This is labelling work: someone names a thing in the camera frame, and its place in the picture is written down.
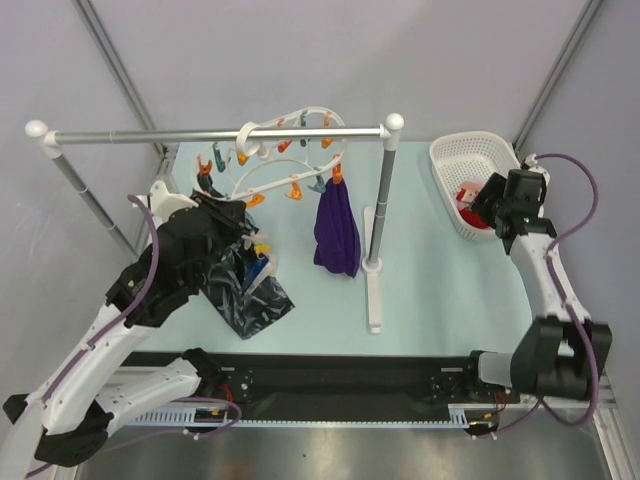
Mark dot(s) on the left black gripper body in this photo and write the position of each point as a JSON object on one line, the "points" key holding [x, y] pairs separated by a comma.
{"points": [[226, 228]]}

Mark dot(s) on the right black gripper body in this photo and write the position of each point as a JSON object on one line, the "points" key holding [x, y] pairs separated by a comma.
{"points": [[489, 195]]}

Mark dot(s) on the santa christmas sock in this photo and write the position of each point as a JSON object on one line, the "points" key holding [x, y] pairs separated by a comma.
{"points": [[464, 198]]}

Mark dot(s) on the white round clip hanger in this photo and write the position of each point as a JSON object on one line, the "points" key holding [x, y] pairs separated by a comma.
{"points": [[222, 172]]}

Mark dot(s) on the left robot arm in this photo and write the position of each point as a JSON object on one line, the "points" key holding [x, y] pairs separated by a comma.
{"points": [[73, 414]]}

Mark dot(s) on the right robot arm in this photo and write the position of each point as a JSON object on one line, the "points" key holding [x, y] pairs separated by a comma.
{"points": [[563, 352]]}

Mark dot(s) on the dark patterned shorts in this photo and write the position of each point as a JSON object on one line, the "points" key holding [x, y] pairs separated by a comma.
{"points": [[240, 283]]}

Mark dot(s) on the white plastic basket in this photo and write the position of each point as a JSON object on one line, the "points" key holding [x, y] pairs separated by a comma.
{"points": [[468, 156]]}

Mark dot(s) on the purple cloth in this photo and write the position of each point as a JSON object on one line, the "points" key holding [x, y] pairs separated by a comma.
{"points": [[338, 244]]}

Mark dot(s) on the white silver clothes rack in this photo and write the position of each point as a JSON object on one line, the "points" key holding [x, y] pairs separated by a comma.
{"points": [[251, 134]]}

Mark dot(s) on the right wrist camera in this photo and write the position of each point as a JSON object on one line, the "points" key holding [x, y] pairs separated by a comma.
{"points": [[531, 163]]}

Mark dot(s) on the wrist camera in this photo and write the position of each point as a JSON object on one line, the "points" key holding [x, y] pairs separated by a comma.
{"points": [[163, 203], [531, 163]]}

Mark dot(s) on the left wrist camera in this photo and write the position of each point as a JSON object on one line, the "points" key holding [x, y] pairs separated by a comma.
{"points": [[163, 203]]}

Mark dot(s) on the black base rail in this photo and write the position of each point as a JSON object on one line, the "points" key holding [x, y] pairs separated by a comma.
{"points": [[342, 388]]}

